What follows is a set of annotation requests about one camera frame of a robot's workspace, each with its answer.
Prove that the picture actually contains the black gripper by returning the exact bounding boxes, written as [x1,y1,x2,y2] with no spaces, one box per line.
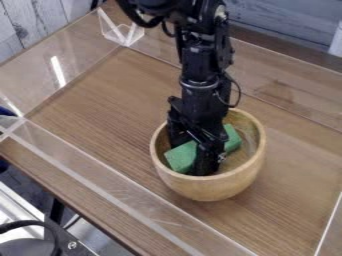
[166,78,230,176]

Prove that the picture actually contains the green rectangular block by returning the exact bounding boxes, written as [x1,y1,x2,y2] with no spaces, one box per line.
[164,123,241,176]

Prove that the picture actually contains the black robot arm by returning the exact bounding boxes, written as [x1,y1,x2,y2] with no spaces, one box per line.
[116,0,235,176]

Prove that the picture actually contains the brown wooden bowl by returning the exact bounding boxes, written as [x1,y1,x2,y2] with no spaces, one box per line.
[149,109,267,202]

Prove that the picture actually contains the clear acrylic tray walls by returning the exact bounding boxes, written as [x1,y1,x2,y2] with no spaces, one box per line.
[0,5,342,256]

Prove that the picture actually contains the black table leg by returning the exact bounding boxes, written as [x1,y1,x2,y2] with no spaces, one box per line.
[49,199,65,224]

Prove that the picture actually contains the grey metal bracket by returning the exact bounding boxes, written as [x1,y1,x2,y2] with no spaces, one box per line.
[55,228,98,256]

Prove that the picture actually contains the black cable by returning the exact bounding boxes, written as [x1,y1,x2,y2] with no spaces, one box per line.
[0,218,62,256]

